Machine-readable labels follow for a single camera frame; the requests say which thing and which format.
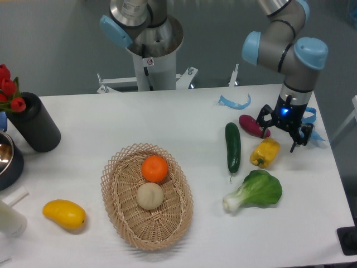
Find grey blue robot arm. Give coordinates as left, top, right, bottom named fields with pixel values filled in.
left=242, top=1, right=329, bottom=147

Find white steamed bun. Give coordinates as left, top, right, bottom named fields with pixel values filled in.
left=136, top=183, right=164, bottom=210

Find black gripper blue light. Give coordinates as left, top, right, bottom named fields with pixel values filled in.
left=255, top=93, right=314, bottom=153

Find white cylindrical bottle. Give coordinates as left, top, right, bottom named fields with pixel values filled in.
left=1, top=201, right=27, bottom=237

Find blue tape strip curved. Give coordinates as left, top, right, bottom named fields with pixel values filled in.
left=217, top=94, right=252, bottom=110

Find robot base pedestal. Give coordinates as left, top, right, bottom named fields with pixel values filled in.
left=99, top=0, right=185, bottom=92

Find green bok choy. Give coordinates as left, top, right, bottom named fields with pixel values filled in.
left=223, top=170, right=283, bottom=212

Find yellow bell pepper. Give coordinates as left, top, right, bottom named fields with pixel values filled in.
left=250, top=137, right=281, bottom=169

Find white flat block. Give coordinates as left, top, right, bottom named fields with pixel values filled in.
left=1, top=186, right=29, bottom=207

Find dark metal bowl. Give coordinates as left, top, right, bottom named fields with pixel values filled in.
left=0, top=131, right=24, bottom=190

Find orange fruit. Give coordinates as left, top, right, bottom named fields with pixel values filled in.
left=141, top=155, right=168, bottom=183

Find purple sweet potato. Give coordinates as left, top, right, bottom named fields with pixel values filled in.
left=239, top=114, right=271, bottom=138

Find yellow mango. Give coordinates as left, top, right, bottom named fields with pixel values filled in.
left=42, top=199, right=86, bottom=230

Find blue crumpled tape strip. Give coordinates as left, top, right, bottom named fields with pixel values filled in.
left=301, top=107, right=326, bottom=141

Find black cylindrical vase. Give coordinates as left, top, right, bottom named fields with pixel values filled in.
left=6, top=92, right=61, bottom=152

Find green cucumber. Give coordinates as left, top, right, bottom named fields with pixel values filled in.
left=225, top=122, right=242, bottom=176

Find white metal frame bracket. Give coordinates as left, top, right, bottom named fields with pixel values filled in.
left=97, top=63, right=239, bottom=93

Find woven wicker basket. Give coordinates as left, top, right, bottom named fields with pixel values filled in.
left=101, top=143, right=194, bottom=251

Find red tulip flowers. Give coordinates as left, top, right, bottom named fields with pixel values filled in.
left=1, top=64, right=26, bottom=113

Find black device table corner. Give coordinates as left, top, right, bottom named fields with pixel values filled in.
left=337, top=226, right=356, bottom=256

